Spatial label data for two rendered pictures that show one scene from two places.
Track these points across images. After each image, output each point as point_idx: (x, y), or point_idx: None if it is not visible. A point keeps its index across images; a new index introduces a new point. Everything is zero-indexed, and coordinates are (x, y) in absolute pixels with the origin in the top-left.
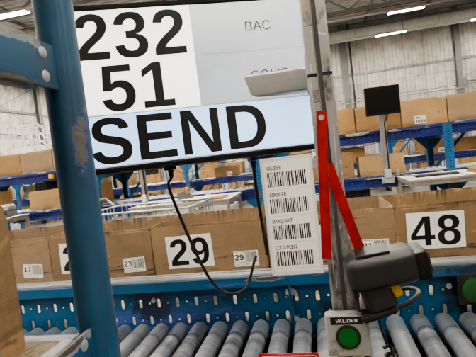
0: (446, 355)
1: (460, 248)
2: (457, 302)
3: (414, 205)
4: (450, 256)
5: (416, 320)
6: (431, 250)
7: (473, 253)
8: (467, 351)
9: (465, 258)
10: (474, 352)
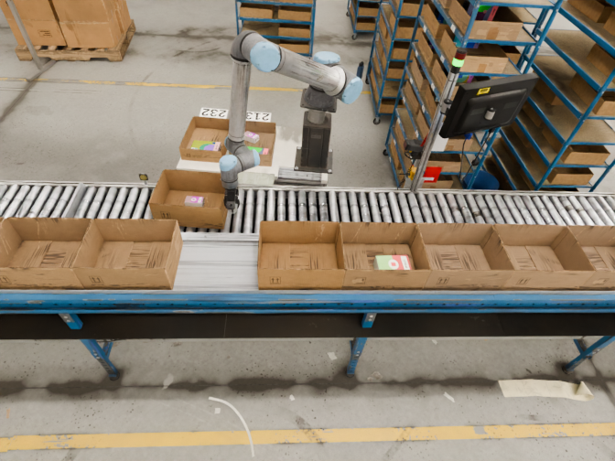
0: (387, 219)
1: (377, 241)
2: None
3: (405, 222)
4: (383, 243)
5: None
6: (393, 241)
7: (371, 242)
8: (380, 221)
9: None
10: (377, 220)
